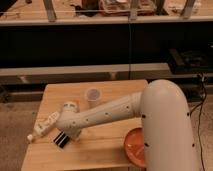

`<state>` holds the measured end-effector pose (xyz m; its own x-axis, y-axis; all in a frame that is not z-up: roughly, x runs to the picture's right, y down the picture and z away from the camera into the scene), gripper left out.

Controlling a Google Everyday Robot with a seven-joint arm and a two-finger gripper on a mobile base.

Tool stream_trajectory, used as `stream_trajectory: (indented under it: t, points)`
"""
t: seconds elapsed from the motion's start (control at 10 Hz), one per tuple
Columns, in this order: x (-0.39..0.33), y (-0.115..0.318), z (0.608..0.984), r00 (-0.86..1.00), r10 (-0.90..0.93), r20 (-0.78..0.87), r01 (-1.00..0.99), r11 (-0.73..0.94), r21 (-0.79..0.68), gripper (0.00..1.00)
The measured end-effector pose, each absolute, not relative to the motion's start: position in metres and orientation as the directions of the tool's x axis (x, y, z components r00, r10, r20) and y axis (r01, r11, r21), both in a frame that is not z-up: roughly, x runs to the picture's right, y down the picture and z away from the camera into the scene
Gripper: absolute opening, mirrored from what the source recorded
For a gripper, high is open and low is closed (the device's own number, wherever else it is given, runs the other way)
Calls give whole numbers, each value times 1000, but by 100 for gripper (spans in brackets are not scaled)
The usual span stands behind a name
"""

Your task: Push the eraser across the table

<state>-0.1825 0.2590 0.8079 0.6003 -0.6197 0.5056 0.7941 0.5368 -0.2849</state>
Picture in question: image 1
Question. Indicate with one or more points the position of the orange plate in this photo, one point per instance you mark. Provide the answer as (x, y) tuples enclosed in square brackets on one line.
[(134, 147)]

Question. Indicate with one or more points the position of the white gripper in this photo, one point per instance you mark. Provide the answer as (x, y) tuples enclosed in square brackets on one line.
[(43, 127)]

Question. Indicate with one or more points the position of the black striped eraser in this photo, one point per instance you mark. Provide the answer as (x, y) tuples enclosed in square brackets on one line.
[(61, 140)]

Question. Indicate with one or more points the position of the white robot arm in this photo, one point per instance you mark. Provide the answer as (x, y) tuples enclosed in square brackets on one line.
[(166, 124)]

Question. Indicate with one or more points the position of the wooden table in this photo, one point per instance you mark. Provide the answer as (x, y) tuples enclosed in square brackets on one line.
[(97, 147)]

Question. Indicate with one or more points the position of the black equipment box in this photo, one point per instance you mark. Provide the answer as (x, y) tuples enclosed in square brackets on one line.
[(190, 62)]

